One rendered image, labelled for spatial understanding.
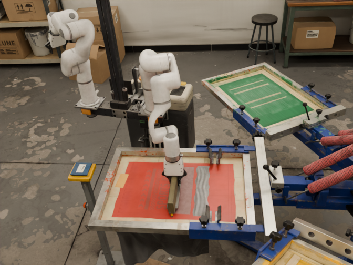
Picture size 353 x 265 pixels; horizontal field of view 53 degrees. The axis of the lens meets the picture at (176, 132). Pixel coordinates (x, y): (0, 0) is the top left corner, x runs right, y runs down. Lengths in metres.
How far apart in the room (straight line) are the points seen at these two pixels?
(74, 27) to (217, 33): 3.73
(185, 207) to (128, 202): 0.30
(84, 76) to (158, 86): 0.69
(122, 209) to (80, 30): 0.96
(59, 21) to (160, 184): 1.01
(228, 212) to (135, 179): 0.55
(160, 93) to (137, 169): 0.56
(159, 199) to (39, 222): 1.63
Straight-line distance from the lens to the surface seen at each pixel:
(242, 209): 1.82
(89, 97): 2.31
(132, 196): 1.91
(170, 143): 1.69
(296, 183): 1.86
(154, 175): 2.00
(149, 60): 1.74
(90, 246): 2.99
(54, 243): 3.10
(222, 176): 1.97
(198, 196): 1.86
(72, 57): 2.10
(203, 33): 5.51
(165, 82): 1.68
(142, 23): 5.57
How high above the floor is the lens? 2.33
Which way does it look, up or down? 37 degrees down
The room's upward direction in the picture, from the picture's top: 5 degrees counter-clockwise
